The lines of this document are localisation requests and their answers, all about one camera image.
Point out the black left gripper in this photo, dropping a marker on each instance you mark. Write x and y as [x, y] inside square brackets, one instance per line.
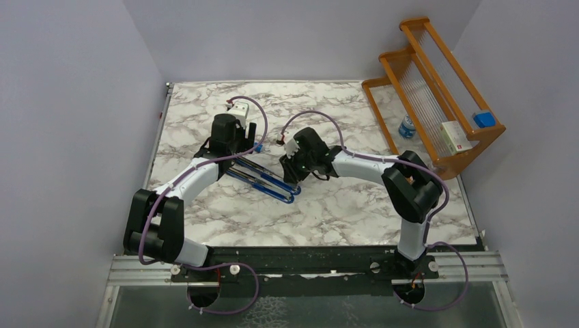
[246, 142]

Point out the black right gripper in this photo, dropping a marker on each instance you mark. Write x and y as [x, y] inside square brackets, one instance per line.
[290, 175]

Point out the blue black stapler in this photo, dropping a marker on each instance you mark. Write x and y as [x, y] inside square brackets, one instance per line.
[268, 175]

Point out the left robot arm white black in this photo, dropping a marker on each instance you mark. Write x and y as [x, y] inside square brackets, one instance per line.
[155, 225]

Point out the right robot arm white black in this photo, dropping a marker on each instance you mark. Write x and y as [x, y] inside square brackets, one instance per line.
[413, 189]

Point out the blue lidded small jar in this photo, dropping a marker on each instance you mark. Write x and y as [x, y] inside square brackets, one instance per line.
[406, 128]

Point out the orange wooden tiered rack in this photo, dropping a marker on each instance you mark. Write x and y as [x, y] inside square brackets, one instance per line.
[433, 88]

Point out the white red carton box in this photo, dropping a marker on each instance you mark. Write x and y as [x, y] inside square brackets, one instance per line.
[454, 137]

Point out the blue block on rack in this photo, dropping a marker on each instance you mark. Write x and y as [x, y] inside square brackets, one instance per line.
[484, 119]

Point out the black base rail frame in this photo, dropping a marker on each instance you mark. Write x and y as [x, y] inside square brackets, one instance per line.
[312, 271]

